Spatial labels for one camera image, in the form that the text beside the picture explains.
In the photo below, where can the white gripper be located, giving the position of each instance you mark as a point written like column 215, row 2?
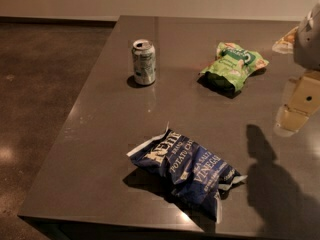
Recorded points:
column 308, row 43

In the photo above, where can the green rice chip bag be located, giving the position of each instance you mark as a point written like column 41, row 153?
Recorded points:
column 232, row 66

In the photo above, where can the orange snack bag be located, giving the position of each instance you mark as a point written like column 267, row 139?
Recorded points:
column 286, row 43

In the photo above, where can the blue potato chip bag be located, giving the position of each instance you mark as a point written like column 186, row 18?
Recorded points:
column 198, row 176

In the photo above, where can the silver green soda can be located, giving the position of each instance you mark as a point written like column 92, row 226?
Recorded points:
column 144, row 62

